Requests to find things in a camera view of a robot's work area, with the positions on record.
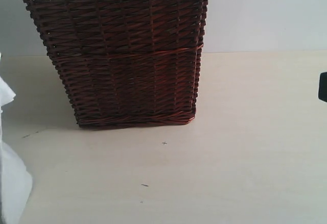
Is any white t-shirt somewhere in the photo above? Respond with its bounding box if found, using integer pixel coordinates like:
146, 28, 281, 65
0, 53, 34, 224

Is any dark red wicker basket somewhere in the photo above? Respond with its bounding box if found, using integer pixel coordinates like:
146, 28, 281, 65
25, 0, 208, 129

